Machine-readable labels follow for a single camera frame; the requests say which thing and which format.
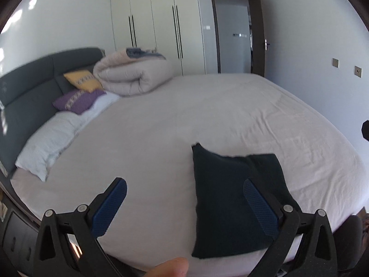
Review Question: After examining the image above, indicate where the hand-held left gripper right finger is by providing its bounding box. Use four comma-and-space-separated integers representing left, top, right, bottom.
243, 178, 338, 277

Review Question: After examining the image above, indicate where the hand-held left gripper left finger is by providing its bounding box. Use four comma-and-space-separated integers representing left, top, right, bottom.
33, 177, 128, 277

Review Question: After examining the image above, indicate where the dark green sweater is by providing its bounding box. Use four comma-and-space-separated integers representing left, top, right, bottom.
192, 142, 302, 259

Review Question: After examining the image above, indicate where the person's left hand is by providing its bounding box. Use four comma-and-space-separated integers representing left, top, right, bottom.
144, 257, 190, 277

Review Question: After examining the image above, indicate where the white pillow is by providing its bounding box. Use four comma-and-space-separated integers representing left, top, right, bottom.
15, 94, 120, 182

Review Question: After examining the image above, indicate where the person's dark clothed leg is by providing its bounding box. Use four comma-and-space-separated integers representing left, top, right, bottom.
331, 216, 364, 277

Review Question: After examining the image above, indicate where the dark nightstand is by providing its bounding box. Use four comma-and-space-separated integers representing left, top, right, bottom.
0, 205, 41, 277

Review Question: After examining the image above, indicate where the bed with white sheet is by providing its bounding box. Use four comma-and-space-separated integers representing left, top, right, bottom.
10, 73, 365, 272

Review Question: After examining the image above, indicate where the purple pillow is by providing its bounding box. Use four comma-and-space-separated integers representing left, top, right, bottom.
52, 89, 107, 114

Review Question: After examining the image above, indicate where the yellow pillow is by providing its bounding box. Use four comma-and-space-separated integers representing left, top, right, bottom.
63, 70, 104, 92

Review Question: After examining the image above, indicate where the folded beige duvet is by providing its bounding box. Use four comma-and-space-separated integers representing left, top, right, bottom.
93, 48, 175, 97

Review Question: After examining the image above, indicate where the dark grey headboard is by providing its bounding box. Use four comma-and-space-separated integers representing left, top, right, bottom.
0, 47, 106, 176

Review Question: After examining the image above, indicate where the brown wooden door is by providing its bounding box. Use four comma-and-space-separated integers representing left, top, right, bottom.
249, 0, 272, 78

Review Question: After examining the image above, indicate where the frosted glass door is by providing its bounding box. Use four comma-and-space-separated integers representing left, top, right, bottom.
215, 0, 251, 74

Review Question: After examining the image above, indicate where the cream wardrobe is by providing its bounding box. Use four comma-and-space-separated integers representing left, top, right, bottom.
110, 0, 206, 77

